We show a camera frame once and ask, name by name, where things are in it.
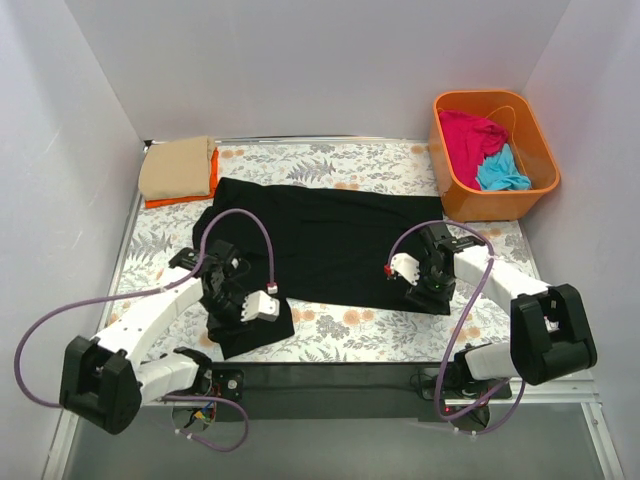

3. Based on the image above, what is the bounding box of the black t-shirt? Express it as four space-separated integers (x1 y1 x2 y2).
192 177 451 360

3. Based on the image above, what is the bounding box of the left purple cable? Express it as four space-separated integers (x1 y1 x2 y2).
13 208 279 453

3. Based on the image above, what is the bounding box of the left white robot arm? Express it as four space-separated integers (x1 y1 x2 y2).
59 241 241 434

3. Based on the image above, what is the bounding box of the turquoise t-shirt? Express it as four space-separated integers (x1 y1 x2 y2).
476 143 532 191

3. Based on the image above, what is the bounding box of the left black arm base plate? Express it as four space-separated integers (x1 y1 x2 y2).
169 369 244 401

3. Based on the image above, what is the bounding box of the aluminium frame rail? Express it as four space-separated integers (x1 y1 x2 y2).
62 362 601 406

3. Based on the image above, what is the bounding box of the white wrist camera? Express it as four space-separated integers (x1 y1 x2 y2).
384 253 420 286
240 291 280 323

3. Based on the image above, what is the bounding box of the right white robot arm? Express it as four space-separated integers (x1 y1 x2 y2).
386 221 598 398

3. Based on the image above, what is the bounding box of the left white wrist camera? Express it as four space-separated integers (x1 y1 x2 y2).
240 291 280 323

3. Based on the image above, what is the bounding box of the purple cable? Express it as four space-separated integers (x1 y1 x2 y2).
387 219 526 437
13 208 279 453

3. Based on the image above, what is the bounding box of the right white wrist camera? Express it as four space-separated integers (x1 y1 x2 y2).
384 253 420 286

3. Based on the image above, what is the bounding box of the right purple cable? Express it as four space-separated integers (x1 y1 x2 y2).
387 219 526 437

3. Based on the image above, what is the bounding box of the pink t-shirt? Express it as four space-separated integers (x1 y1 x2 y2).
439 110 509 190

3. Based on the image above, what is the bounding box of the orange folded t-shirt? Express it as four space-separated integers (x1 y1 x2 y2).
144 149 219 209

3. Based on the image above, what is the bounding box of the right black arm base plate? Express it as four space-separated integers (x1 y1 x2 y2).
408 367 512 401

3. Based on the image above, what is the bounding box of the beige folded t-shirt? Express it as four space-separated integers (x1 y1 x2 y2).
138 136 214 201

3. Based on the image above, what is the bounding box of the orange plastic basket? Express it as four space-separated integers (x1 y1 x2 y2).
428 90 560 222

